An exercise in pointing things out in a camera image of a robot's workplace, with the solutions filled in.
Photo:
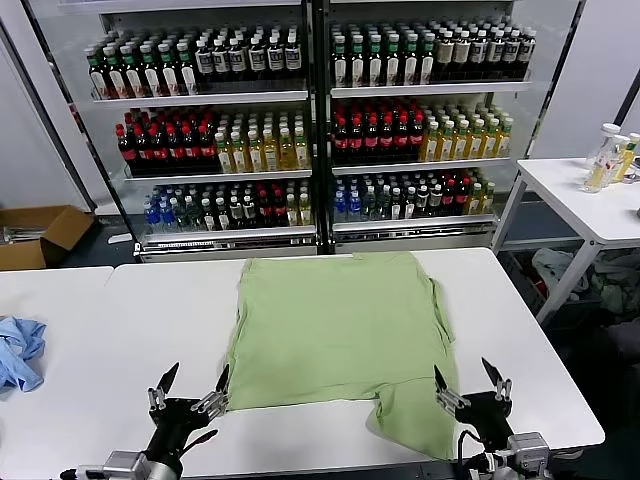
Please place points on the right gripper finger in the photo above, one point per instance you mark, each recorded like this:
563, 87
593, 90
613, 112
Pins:
447, 397
502, 392

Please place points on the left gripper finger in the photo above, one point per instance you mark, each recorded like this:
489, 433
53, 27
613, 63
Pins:
162, 390
217, 397

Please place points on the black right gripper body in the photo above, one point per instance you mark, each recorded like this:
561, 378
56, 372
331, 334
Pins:
485, 417

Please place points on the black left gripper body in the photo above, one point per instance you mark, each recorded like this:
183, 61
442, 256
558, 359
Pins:
175, 420

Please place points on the light green polo shirt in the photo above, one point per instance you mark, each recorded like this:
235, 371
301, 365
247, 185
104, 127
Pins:
340, 325

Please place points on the bystander dark trouser leg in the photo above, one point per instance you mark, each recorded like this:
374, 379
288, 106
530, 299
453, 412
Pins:
627, 340

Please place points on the light grey garment pile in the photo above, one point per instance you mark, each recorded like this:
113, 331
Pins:
552, 265

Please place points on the light blue crumpled garment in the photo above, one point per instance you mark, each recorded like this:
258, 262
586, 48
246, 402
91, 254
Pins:
20, 350

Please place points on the green garment pile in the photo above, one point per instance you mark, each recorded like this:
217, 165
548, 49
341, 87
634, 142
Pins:
615, 295

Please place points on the small white floor object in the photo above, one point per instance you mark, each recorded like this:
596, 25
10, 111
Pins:
119, 239

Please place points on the blue water bottle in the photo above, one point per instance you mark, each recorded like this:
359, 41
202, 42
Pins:
166, 218
151, 216
355, 207
340, 207

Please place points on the clear green water bottle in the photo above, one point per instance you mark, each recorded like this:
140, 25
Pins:
383, 204
180, 217
369, 205
193, 215

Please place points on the dark drink bottle white cap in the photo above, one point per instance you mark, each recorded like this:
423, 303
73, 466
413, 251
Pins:
423, 202
208, 216
410, 204
223, 215
396, 205
249, 213
236, 213
436, 201

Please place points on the brown cardboard box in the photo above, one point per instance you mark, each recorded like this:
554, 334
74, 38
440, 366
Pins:
70, 225

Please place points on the red cap cola bottle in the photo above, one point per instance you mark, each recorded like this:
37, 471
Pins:
208, 148
449, 198
371, 141
462, 198
264, 211
340, 142
175, 149
192, 149
356, 142
159, 150
278, 210
416, 140
387, 141
142, 150
402, 140
126, 150

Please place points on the white side table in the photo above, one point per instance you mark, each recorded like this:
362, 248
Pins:
565, 195

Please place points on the silver metal rods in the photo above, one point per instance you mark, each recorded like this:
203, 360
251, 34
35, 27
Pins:
22, 234

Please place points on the yellow juice bottle white cap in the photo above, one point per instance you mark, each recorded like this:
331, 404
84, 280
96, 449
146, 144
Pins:
597, 177

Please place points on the yellow juice bottle green cap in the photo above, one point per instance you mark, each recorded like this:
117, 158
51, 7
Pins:
624, 165

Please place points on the clear bottle red print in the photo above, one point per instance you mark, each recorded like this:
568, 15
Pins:
600, 152

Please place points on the dark round jar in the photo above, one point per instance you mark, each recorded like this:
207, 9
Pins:
636, 170

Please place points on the white capped clear bottle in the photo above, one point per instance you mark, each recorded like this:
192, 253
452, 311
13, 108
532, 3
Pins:
634, 137

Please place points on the beverage display shelf unit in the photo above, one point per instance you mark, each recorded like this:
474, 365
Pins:
430, 89
200, 96

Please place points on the green cap tea bottle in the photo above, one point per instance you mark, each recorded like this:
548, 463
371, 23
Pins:
357, 62
427, 60
375, 61
168, 71
116, 74
151, 72
339, 62
98, 75
392, 61
186, 70
133, 73
410, 60

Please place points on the dark bottle blue white label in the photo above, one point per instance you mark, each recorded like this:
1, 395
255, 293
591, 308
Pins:
203, 62
511, 53
220, 61
237, 60
274, 57
478, 54
495, 53
527, 53
256, 58
292, 56

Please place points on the dark bottle beige label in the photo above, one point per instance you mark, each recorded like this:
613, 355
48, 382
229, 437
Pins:
445, 56
461, 55

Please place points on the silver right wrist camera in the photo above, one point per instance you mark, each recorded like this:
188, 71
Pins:
527, 450

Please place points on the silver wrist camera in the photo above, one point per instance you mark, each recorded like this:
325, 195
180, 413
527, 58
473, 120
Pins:
527, 450
122, 465

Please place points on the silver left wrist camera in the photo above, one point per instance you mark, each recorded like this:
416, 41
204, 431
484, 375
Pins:
122, 465

